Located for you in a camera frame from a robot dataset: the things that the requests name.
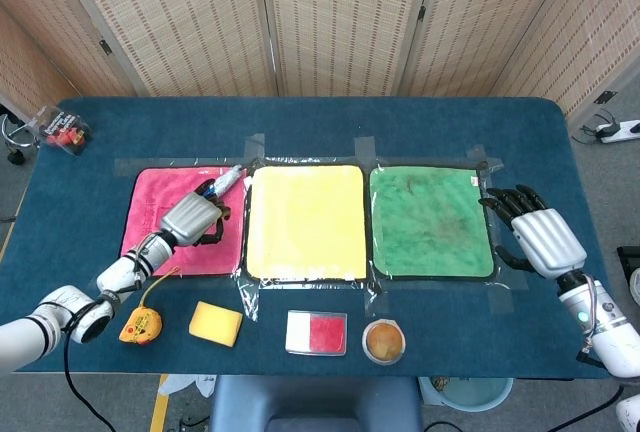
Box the blue felt table cover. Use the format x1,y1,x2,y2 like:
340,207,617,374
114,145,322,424
0,96,631,381

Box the light blue bin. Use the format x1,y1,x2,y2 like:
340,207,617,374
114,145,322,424
418,376,515,414

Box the chrome stool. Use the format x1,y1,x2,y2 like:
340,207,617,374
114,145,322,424
0,111,41,166

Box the blue white toothpaste tube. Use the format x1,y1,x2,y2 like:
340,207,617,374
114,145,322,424
202,164,245,201

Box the brown bun in clear cup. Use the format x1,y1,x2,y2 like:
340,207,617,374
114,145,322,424
361,318,407,366

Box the yellow tape measure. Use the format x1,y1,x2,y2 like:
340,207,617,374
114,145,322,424
118,265,182,347

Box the white power strip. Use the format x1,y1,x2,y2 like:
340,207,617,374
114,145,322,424
594,120,640,145

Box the white plastic bag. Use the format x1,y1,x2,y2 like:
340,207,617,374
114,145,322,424
158,374,219,400

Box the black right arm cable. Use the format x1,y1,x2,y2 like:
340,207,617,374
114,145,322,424
424,385,626,432

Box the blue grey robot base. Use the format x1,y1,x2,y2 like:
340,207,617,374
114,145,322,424
209,375,424,432

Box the yellow sponge block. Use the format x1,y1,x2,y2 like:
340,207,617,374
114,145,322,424
188,300,244,348

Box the green towel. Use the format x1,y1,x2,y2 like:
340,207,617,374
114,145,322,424
368,165,496,281

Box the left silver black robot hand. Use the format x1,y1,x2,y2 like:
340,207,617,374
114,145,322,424
159,179,233,248

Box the red white ink pad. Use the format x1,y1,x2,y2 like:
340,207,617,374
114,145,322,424
284,309,349,357

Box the yellow towel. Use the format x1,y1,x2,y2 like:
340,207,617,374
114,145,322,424
244,164,370,283

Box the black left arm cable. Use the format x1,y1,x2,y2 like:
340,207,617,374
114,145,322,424
61,301,117,432

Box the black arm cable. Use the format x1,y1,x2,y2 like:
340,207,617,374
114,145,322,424
61,301,117,432
424,385,626,432

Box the woven folding screen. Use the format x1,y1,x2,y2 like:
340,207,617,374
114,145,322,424
0,0,640,122

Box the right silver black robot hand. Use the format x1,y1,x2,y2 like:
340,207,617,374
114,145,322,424
478,184,589,281

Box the plastic bag with red items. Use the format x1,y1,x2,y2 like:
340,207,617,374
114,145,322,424
34,105,96,157

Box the pink towel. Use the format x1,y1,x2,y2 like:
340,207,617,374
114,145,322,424
118,165,250,279

